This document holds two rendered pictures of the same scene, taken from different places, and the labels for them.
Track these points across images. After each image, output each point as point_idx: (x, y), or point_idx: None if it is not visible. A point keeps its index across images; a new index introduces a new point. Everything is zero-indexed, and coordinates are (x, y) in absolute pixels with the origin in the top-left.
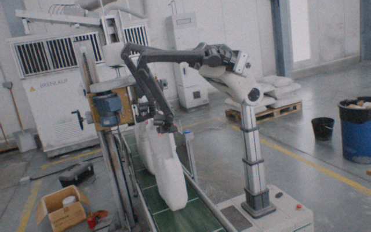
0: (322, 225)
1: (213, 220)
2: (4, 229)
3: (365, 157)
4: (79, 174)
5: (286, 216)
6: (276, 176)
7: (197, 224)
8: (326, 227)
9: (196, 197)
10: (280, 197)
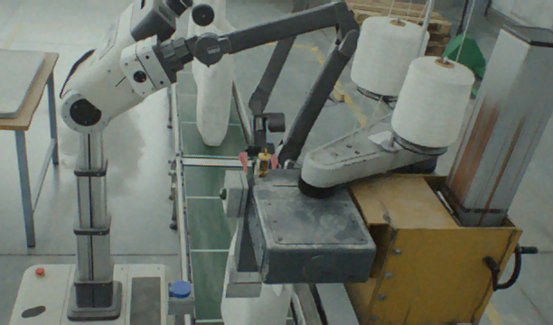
0: None
1: (197, 265)
2: None
3: None
4: None
5: (73, 270)
6: None
7: (221, 268)
8: None
9: (201, 323)
10: (37, 306)
